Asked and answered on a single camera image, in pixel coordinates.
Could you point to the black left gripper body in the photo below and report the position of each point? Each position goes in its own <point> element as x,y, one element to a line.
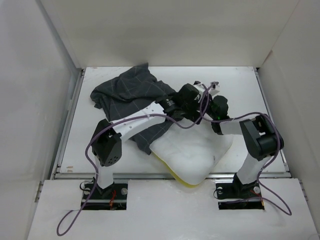
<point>189,112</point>

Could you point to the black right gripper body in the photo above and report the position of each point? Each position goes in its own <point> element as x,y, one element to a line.
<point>212,114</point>

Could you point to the white pillow with yellow piping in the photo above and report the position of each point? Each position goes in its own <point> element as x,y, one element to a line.
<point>191,154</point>

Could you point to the dark grey checked pillowcase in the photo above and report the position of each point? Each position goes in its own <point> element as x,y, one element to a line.
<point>128,93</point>

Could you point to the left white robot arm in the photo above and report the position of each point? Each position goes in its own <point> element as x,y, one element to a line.
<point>108,137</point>

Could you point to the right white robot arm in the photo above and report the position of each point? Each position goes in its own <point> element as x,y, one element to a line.
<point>261,138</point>

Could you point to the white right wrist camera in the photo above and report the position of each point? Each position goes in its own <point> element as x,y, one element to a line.
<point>214,88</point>

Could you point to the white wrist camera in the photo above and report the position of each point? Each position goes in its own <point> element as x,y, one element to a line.
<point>201,87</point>
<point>214,88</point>

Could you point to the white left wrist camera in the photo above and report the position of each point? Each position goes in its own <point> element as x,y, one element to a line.
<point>201,87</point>

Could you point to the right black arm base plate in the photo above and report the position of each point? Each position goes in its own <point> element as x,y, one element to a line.
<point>232,197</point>

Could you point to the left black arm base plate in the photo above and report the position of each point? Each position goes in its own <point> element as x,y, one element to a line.
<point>114,198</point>

